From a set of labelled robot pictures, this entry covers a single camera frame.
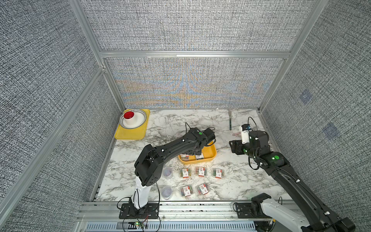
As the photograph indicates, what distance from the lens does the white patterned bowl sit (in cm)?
108

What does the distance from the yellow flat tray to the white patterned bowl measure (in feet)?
0.05

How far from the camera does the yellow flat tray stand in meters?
1.05
